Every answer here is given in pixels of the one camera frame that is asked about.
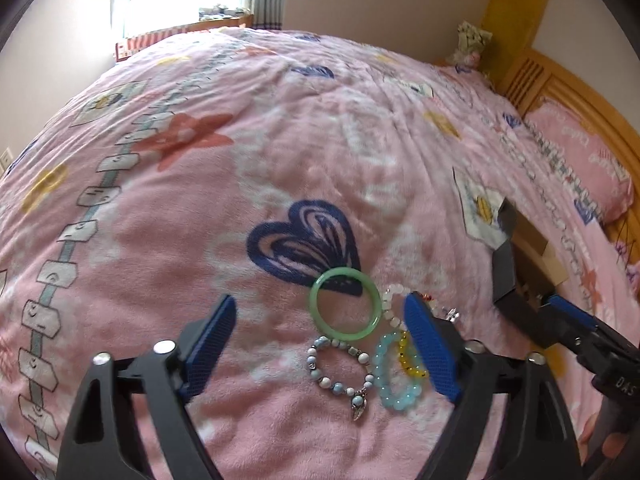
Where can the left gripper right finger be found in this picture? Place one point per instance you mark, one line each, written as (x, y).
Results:
(536, 438)

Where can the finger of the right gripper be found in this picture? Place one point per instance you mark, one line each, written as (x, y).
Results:
(547, 330)
(557, 306)

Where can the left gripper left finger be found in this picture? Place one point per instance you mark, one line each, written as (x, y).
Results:
(102, 439)

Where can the black cardboard jewelry box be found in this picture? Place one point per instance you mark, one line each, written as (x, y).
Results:
(524, 267)

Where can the silver pearl earring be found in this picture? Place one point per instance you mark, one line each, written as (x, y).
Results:
(452, 315)

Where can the pink pillow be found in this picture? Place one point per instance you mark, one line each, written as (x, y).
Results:
(601, 186)

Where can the green jade bangle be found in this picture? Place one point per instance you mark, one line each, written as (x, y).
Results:
(345, 304)

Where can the pink patterned bed blanket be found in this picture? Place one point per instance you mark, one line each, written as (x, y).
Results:
(248, 163)

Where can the wooden headboard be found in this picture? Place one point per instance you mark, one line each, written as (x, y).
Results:
(533, 76)

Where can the wooden windowsill shelf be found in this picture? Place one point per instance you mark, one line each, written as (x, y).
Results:
(126, 47)

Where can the white wall socket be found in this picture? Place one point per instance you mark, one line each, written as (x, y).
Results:
(6, 159)

